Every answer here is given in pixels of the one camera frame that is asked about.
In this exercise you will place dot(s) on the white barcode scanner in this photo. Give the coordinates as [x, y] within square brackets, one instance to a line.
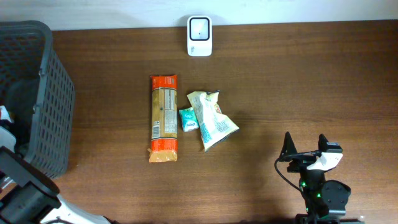
[199, 36]

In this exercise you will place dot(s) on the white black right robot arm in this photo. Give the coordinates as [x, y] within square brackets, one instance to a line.
[325, 200]

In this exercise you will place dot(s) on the orange pasta package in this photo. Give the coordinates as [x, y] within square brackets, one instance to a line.
[164, 143]

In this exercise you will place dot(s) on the yellow chip bag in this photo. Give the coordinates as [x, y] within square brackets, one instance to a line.
[215, 126]

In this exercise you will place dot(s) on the grey plastic mesh basket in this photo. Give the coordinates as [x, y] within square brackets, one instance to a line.
[37, 90]

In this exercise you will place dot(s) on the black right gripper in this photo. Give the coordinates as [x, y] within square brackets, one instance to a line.
[300, 162]

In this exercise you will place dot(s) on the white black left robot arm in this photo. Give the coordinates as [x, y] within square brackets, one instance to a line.
[35, 198]

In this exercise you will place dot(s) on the teal tissue pack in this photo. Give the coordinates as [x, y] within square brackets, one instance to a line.
[189, 119]

